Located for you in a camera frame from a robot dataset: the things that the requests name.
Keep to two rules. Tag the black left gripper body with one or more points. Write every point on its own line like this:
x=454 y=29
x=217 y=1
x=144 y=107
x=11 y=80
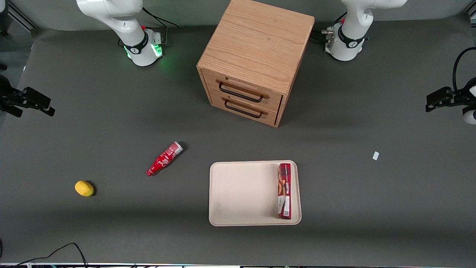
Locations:
x=458 y=96

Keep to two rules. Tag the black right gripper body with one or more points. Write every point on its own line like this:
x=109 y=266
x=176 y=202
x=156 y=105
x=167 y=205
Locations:
x=8 y=99

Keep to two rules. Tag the red cookie box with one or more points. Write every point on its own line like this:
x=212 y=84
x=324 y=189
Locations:
x=285 y=191

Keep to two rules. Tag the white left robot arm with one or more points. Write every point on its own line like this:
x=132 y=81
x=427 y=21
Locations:
x=349 y=48

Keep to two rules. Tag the beige plastic tray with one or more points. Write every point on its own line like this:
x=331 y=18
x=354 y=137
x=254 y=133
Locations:
x=241 y=193

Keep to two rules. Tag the small white paper scrap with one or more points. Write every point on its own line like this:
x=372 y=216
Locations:
x=375 y=155

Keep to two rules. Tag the yellow lemon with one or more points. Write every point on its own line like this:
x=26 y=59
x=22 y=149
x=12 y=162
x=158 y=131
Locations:
x=84 y=188

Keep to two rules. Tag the red cola bottle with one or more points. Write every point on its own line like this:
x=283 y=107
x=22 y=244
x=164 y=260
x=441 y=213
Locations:
x=163 y=160

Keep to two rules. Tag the wooden two-drawer cabinet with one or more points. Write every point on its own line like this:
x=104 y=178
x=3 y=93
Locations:
x=256 y=41

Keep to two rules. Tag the aluminium frame rail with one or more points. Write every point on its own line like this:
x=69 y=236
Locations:
x=22 y=15

